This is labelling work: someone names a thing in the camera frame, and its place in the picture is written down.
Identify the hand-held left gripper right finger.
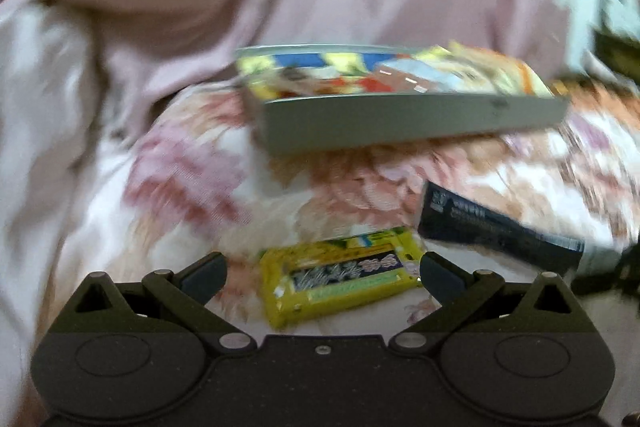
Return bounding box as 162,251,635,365
387,251,585,353

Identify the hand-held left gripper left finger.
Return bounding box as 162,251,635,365
62,251,258,353

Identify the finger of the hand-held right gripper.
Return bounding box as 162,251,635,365
570,249,640,300

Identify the black snack packet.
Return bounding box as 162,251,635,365
416,181,621,275

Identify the yellow blue snack packet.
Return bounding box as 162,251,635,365
259,227,427,329

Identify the grey plastic tray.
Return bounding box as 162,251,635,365
235,44,571,156

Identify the pile of colourful snack packets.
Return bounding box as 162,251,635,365
237,41,556,100

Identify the floral bedsheet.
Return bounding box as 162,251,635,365
0,2,640,427

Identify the dark wooden furniture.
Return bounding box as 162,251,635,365
565,0,640,82

